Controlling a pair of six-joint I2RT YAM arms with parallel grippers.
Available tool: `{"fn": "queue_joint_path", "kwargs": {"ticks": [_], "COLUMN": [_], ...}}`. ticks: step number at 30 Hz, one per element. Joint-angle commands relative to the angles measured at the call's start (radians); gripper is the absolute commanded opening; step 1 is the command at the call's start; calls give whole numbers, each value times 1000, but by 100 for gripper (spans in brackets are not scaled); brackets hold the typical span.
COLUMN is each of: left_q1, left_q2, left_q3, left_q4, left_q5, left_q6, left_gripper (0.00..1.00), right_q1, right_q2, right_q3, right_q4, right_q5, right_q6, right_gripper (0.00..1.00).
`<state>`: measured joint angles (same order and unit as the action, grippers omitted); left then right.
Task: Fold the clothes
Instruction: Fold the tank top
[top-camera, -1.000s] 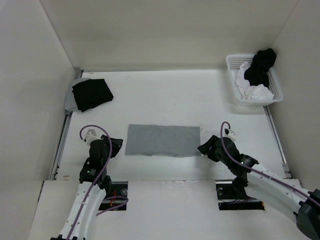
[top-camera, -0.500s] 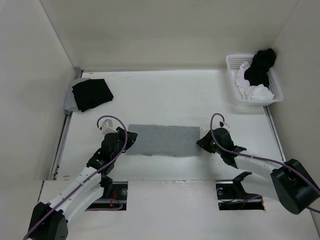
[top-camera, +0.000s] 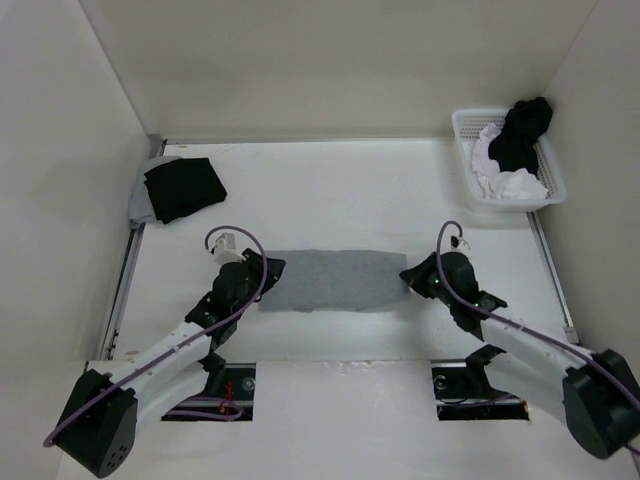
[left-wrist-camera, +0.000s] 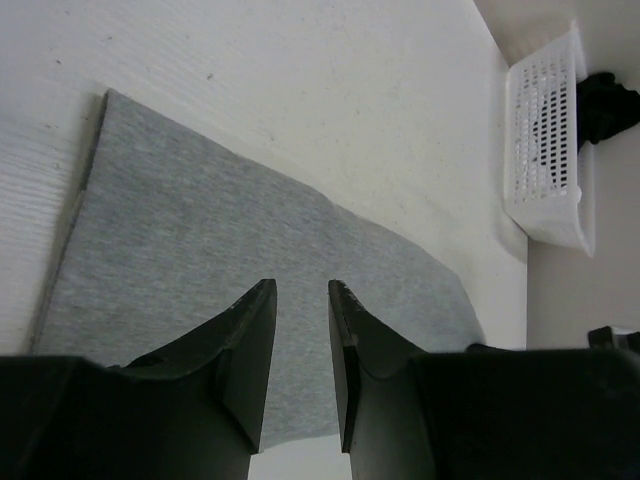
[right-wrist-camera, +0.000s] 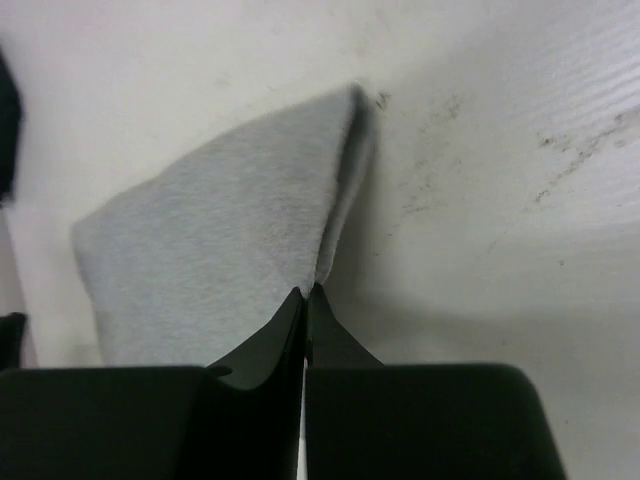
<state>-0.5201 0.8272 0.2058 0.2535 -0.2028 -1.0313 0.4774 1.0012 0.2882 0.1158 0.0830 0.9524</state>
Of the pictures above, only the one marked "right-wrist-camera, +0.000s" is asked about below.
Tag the grey tank top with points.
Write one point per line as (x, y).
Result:
(182, 268)

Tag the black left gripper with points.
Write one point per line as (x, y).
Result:
(13, 320)

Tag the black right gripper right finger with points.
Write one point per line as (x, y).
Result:
(368, 420)

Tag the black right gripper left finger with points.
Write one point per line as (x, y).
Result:
(235, 419)

